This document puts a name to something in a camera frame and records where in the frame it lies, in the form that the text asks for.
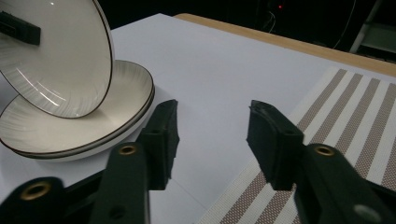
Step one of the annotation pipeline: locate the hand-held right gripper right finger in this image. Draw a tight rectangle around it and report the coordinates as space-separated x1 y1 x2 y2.
247 100 305 191

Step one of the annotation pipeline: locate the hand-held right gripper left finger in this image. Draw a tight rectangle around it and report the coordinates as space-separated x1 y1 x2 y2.
136 99 180 191

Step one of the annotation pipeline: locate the white plate with dark rim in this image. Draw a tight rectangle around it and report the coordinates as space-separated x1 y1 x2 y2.
0 59 156 157
12 88 157 162
0 0 116 119

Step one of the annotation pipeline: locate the striped brown and white placemat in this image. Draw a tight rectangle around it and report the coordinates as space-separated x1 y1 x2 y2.
195 66 396 224

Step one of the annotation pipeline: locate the white board sheet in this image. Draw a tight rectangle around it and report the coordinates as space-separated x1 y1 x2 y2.
0 12 331 224

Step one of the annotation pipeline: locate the black device with red light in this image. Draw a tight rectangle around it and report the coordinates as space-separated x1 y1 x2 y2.
258 0 300 29

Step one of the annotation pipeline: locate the white metal desk frame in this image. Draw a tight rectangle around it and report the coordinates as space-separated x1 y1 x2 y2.
349 0 396 55

